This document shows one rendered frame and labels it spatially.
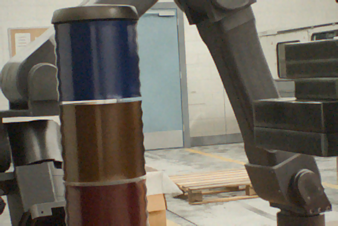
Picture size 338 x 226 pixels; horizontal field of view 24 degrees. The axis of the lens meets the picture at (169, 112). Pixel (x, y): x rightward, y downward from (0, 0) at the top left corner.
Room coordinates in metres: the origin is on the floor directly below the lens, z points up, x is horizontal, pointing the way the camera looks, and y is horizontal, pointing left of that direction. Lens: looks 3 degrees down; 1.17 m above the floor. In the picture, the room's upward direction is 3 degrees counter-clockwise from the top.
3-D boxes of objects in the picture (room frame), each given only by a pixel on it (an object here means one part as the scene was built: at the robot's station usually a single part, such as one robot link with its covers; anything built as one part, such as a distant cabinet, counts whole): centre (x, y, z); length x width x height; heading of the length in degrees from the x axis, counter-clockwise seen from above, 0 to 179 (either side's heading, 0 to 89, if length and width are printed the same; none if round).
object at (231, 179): (7.41, -0.56, 0.07); 1.20 x 1.00 x 0.14; 109
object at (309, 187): (1.00, -0.16, 1.00); 0.09 x 0.06 x 0.06; 27
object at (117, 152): (0.35, 0.03, 1.14); 0.04 x 0.04 x 0.03
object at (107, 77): (0.35, 0.03, 1.17); 0.04 x 0.04 x 0.03
